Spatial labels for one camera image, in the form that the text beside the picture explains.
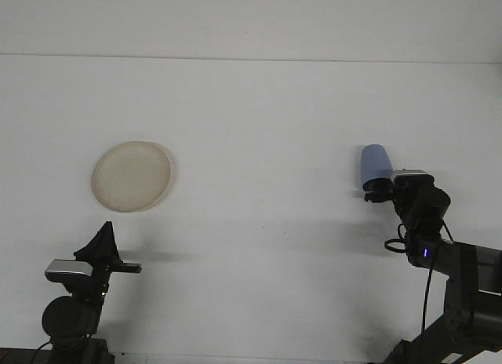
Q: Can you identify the pale blue cup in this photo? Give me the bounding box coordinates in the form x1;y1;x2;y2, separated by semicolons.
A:
359;144;395;192

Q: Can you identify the pale round plate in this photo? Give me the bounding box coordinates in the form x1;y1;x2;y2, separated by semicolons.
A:
90;140;176;214

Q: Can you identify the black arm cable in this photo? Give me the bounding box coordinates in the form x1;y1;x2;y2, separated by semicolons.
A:
32;340;53;363
420;222;456;336

